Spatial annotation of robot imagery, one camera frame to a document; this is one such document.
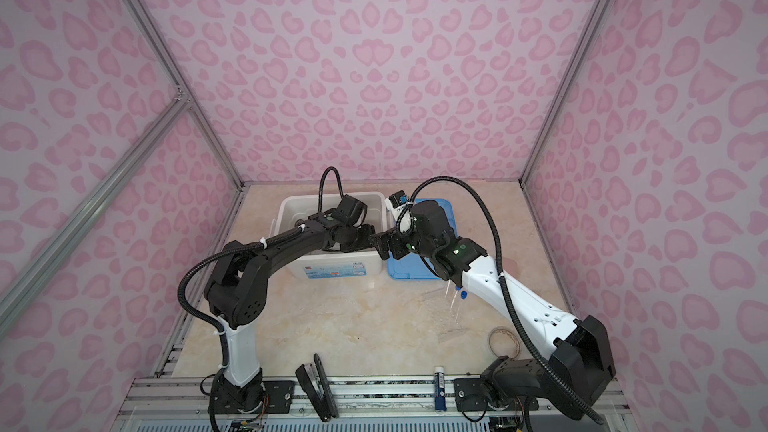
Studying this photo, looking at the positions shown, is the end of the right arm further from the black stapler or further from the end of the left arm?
the black stapler

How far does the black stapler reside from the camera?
707 mm

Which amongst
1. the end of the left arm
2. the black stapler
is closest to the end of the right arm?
the end of the left arm
